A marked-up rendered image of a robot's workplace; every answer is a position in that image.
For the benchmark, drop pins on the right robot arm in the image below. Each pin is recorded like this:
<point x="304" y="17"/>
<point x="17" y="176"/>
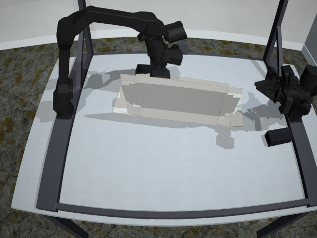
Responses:
<point x="151" y="31"/>

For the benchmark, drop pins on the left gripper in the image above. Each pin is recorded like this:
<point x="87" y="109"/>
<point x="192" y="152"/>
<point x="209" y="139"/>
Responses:
<point x="274" y="90"/>

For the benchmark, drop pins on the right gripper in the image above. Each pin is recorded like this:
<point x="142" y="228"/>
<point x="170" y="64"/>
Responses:
<point x="156" y="58"/>

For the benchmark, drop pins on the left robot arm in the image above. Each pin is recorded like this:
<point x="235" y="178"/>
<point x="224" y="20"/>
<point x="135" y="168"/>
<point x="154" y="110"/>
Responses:
<point x="307" y="90"/>

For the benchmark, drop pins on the white cardboard blank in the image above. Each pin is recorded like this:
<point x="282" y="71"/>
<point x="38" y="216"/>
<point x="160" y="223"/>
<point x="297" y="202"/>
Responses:
<point x="181" y="99"/>

